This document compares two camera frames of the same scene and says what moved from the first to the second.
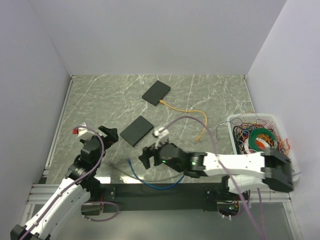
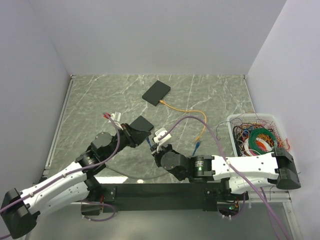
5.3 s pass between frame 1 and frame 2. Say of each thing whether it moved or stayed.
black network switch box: stayed
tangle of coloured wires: stayed
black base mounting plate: stayed
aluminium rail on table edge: stayed
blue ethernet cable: moved
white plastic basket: stayed
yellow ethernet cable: stayed
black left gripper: moved
